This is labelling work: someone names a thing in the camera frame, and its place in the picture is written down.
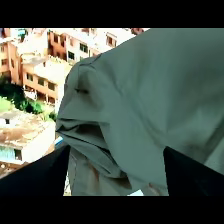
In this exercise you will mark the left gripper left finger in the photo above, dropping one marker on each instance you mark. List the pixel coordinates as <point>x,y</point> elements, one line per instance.
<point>36,176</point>

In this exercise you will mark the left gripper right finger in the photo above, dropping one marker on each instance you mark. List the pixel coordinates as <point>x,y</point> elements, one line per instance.
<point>193,176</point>

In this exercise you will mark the grey-green shirt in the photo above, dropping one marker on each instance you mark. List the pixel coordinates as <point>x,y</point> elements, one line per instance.
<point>143,100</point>

